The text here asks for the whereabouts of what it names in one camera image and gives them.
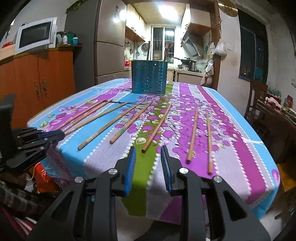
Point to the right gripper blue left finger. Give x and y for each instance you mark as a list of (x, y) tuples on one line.
[(131, 160)]

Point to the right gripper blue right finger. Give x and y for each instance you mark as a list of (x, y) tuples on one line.
[(165, 161)]

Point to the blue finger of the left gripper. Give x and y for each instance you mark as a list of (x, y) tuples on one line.
[(54, 136)]

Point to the wooden chopstick eight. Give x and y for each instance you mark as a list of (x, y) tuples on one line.
[(167, 50)]

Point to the kitchen window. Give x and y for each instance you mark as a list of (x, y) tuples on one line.
[(160, 37)]

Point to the wooden chopstick seven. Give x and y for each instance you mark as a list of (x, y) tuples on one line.
[(151, 138)]

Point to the wooden chopstick four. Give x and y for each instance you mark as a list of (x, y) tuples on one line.
[(93, 119)]

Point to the wooden chopstick nine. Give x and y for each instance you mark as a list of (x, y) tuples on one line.
[(192, 141)]

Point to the wooden chopstick six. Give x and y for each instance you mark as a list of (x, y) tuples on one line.
[(127, 125)]

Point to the wooden chopstick two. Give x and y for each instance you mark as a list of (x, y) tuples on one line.
[(79, 114)]

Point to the wooden chopstick ten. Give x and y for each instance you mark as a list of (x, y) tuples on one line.
[(210, 161)]

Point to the colourful floral tablecloth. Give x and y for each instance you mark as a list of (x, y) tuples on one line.
[(239, 155)]

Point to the wooden chopstick three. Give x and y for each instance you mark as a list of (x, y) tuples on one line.
[(79, 119)]

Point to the orange wooden cabinet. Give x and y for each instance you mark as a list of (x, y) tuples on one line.
[(38, 80)]

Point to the blue perforated utensil holder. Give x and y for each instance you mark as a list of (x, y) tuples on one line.
[(149, 77)]

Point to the white bottle on cabinet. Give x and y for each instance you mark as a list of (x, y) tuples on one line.
[(64, 40)]

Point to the steel kettle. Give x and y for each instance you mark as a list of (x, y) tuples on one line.
[(192, 66)]

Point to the white microwave oven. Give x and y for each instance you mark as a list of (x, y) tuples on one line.
[(36, 34)]

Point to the black wok on stove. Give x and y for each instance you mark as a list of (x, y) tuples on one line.
[(185, 61)]

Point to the dark wooden chair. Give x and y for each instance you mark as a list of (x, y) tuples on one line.
[(257, 91)]

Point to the dark wooden side table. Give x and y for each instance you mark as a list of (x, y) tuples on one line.
[(280, 136)]

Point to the steel range hood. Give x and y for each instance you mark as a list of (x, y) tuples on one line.
[(193, 45)]

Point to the grey three-door refrigerator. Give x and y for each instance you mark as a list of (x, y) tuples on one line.
[(100, 27)]

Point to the white hanging plastic bag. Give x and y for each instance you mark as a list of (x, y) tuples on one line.
[(220, 48)]

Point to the dark room window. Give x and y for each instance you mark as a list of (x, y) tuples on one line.
[(254, 49)]

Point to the brass round wall plate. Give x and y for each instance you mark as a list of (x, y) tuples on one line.
[(228, 7)]

